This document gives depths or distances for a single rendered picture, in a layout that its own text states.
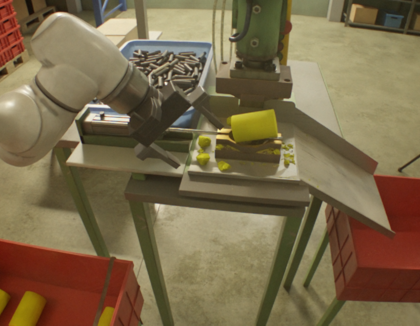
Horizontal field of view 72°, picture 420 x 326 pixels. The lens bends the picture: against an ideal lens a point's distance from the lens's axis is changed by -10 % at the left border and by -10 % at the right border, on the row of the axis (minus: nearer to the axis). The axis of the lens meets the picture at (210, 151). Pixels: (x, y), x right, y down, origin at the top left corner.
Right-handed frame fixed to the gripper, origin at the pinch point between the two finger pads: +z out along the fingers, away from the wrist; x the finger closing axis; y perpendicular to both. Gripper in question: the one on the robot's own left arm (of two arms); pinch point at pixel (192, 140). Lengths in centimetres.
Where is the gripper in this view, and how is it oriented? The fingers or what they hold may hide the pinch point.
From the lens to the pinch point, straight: 71.4
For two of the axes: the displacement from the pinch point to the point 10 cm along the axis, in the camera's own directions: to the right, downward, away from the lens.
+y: -3.0, -6.0, 7.4
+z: 6.1, 4.7, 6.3
